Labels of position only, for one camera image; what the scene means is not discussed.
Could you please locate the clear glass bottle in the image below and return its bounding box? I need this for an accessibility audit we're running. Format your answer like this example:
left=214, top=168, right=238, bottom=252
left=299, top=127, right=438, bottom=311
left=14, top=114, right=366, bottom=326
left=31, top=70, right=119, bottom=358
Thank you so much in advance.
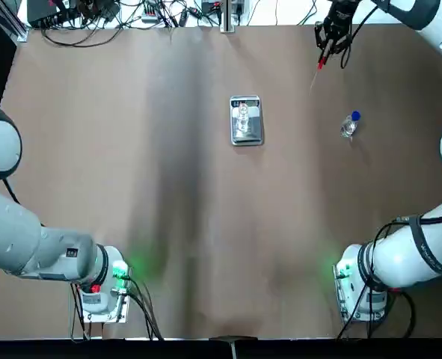
left=236, top=103, right=251, bottom=136

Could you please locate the long black table cable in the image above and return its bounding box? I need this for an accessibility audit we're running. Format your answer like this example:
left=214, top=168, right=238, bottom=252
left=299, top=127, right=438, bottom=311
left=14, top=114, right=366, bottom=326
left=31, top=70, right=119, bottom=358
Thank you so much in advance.
left=40, top=20, right=126, bottom=49

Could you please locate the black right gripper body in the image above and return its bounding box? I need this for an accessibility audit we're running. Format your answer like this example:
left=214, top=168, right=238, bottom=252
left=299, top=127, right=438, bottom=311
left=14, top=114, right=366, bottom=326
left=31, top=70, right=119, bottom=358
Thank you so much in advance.
left=324, top=0, right=358, bottom=34

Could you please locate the grey usb hub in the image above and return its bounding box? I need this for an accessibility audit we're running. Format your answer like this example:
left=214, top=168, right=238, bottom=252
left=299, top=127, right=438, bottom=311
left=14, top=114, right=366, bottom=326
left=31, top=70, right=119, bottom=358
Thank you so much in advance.
left=141, top=10, right=168, bottom=22

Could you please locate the black base cable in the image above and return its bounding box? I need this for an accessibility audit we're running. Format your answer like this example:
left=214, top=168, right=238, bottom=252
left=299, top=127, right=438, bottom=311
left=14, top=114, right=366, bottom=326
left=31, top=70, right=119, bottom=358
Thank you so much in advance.
left=69, top=275, right=165, bottom=342
left=335, top=215, right=418, bottom=340

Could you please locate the red-bulb glass dropper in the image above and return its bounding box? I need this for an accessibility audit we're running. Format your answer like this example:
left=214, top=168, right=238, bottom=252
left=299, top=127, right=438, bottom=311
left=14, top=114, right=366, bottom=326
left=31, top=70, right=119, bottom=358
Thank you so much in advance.
left=309, top=41, right=333, bottom=97

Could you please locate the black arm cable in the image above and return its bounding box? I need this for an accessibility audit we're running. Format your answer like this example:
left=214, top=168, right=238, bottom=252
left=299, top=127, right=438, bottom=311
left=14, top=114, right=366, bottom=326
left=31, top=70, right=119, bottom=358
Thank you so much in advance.
left=339, top=0, right=381, bottom=70

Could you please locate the black box with red logo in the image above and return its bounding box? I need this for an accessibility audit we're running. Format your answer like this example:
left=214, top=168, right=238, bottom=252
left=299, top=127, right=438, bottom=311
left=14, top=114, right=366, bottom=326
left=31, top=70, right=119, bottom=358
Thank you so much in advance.
left=28, top=0, right=72, bottom=28

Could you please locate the clear blue-capped dropper bottle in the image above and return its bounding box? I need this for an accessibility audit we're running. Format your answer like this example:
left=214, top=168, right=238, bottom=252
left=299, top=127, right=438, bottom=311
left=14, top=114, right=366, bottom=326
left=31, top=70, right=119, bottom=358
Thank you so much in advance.
left=340, top=110, right=363, bottom=140

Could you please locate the aluminium frame post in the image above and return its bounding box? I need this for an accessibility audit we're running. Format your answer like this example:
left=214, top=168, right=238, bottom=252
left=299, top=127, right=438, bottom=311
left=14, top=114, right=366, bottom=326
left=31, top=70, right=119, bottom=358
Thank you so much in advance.
left=2, top=0, right=30, bottom=43
left=220, top=0, right=237, bottom=34

